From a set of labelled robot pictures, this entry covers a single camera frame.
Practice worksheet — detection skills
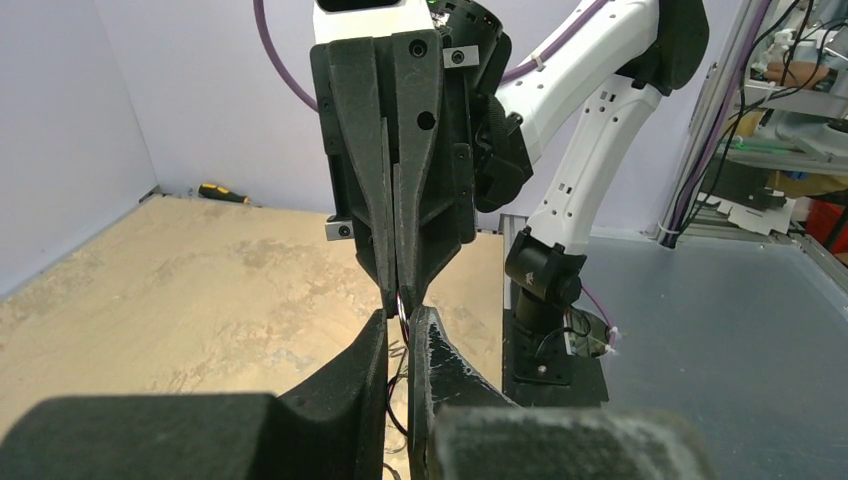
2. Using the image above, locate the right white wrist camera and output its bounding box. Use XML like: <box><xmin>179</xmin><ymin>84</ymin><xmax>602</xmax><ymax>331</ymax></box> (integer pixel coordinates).
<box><xmin>312</xmin><ymin>0</ymin><xmax>434</xmax><ymax>44</ymax></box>

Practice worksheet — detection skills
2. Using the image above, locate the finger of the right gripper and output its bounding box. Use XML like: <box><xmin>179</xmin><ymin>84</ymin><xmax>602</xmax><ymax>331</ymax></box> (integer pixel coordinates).
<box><xmin>327</xmin><ymin>38</ymin><xmax>397</xmax><ymax>312</ymax></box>
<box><xmin>392</xmin><ymin>29</ymin><xmax>442</xmax><ymax>313</ymax></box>

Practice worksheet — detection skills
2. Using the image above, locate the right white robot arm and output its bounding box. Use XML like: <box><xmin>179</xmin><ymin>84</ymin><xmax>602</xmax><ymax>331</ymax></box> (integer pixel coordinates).
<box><xmin>310</xmin><ymin>1</ymin><xmax>709</xmax><ymax>406</ymax></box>

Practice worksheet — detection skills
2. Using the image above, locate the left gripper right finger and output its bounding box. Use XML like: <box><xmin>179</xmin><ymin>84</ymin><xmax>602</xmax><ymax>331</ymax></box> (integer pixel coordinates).
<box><xmin>408</xmin><ymin>306</ymin><xmax>717</xmax><ymax>479</ymax></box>

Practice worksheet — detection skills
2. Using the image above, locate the yellow black screwdriver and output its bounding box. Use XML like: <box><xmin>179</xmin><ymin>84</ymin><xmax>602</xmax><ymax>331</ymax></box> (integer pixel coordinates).
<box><xmin>197</xmin><ymin>183</ymin><xmax>261</xmax><ymax>208</ymax></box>

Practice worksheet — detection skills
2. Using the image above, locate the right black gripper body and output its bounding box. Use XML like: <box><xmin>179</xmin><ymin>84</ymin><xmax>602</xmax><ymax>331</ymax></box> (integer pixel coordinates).
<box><xmin>310</xmin><ymin>29</ymin><xmax>531</xmax><ymax>279</ymax></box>

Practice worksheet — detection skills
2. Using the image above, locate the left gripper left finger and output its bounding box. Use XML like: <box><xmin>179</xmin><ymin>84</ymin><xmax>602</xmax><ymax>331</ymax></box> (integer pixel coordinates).
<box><xmin>1</xmin><ymin>310</ymin><xmax>388</xmax><ymax>479</ymax></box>

